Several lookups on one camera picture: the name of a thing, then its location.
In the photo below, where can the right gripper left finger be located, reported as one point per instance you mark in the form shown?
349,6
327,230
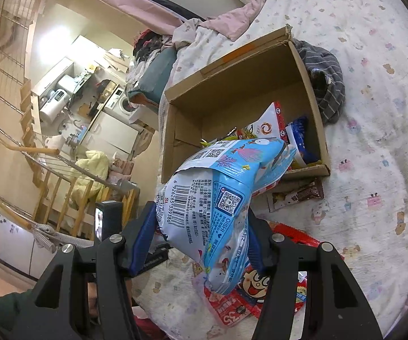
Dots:
145,248

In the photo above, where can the person's left hand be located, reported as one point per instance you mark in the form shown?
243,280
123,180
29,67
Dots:
92,300

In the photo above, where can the white patterned bed quilt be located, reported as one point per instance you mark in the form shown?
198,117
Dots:
365,209

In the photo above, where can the white washing machine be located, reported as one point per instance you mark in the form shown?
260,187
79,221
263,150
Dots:
118,106

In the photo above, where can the red Wangzai milk candy bag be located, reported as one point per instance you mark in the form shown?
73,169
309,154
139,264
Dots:
253,287

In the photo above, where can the white kitchen cabinet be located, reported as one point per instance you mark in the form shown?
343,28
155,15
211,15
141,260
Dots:
110,135

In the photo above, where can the wooden stair railing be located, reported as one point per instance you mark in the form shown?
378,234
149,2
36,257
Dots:
21,132

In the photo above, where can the dark striped garment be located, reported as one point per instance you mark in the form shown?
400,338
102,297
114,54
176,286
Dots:
325,74

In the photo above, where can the yellow chip bag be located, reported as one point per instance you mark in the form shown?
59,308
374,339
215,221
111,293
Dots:
210,143

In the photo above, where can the pink curtain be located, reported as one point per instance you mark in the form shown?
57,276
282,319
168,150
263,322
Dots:
158,16

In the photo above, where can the dark blue snack bag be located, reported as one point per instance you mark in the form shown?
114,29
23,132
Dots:
296,131

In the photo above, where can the white water heater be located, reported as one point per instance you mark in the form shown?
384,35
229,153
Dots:
54,105

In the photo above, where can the pink blanket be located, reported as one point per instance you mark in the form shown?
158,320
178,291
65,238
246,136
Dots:
235,23

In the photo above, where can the open cardboard box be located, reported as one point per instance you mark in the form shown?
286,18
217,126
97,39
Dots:
234,91

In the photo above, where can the pile of clothes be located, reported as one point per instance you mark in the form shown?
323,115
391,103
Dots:
146,48

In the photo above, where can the brown chocolate bar wrapper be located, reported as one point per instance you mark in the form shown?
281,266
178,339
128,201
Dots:
293,192

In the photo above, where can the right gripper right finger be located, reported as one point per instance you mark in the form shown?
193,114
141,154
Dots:
260,253

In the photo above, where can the white storage box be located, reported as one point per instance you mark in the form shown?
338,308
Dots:
145,117

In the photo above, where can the white yellow popcorn snack bag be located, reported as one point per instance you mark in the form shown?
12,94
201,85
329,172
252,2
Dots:
270,124

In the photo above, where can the teal orange folded blanket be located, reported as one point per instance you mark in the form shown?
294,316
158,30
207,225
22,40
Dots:
149,89

